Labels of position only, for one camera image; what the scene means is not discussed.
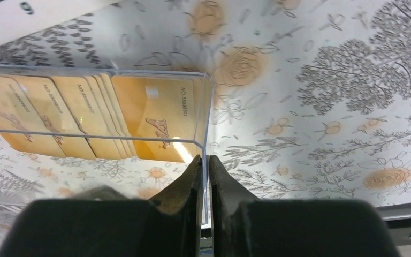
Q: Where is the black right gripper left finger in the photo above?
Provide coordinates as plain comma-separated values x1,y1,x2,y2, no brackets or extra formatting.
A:
0,156,203,256

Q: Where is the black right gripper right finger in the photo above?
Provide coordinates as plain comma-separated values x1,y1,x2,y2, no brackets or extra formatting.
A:
209,155,399,256

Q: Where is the clear box of cards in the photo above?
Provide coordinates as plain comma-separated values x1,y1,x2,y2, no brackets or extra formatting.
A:
0,65,214,209

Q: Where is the gold card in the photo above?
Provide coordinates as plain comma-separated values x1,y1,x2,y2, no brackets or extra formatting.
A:
51,75,134,160
12,75,96,160
0,77,66,158
111,75,203,163

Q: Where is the front gold card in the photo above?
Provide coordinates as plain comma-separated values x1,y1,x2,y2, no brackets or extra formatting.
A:
111,75,203,163

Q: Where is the floral tablecloth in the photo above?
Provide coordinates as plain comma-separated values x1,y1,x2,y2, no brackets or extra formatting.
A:
0,0,411,245

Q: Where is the green white chessboard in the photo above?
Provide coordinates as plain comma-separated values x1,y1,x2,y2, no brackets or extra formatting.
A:
0,0,117,45

